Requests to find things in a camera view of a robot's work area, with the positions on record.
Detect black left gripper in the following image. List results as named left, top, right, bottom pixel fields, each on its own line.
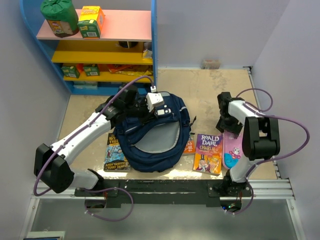
left=124, top=96, right=158, bottom=125

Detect Roald Dahl Charlie book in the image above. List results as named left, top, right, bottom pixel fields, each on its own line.
left=193, top=134, right=223, bottom=176

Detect orange 78-storey treehouse book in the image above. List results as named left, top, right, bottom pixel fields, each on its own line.
left=182, top=135, right=196, bottom=156

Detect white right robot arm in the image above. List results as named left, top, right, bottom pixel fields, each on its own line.
left=215, top=92, right=281, bottom=197

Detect green box right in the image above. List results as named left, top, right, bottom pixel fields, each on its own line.
left=83, top=64, right=100, bottom=77

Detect pink pencil case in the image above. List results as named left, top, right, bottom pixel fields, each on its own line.
left=222, top=131, right=243, bottom=170

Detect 169-storey treehouse book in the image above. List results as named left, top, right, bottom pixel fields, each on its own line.
left=103, top=133, right=131, bottom=172

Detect small brown box at wall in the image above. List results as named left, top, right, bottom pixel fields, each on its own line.
left=201, top=59, right=221, bottom=70

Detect blue shelf unit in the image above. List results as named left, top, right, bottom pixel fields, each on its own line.
left=19, top=0, right=158, bottom=96

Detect green box left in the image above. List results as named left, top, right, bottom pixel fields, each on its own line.
left=61, top=65, right=80, bottom=79

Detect orange yellow snack packets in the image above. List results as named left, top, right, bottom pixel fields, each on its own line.
left=80, top=64, right=154, bottom=77

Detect yellow green carton box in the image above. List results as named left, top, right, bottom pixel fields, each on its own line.
left=77, top=6, right=105, bottom=39

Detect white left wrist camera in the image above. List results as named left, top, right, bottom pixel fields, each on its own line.
left=146, top=86, right=164, bottom=113

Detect aluminium rail frame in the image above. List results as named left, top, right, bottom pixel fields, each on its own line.
left=19, top=67, right=306, bottom=240

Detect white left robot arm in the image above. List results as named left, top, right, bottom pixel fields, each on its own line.
left=33, top=83, right=164, bottom=197

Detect green chips canister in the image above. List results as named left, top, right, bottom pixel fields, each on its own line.
left=40, top=0, right=79, bottom=38

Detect navy blue backpack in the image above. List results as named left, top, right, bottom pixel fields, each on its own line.
left=113, top=91, right=192, bottom=173

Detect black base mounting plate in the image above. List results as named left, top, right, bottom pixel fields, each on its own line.
left=74, top=179, right=252, bottom=208

